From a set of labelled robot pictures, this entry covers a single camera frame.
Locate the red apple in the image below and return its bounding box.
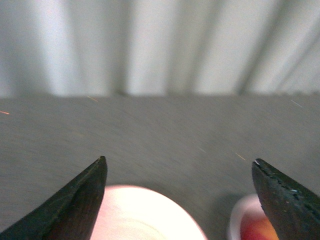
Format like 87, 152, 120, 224
240, 217, 279, 240

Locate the pink bowl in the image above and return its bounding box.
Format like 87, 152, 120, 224
227, 194, 268, 240

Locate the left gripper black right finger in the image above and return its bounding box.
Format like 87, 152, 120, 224
251, 158, 320, 240

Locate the white pleated curtain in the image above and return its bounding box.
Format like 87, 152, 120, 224
0, 0, 320, 98

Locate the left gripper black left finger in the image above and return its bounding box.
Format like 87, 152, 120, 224
0, 156, 107, 240

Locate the pink plate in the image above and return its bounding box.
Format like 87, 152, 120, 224
90, 185, 207, 240

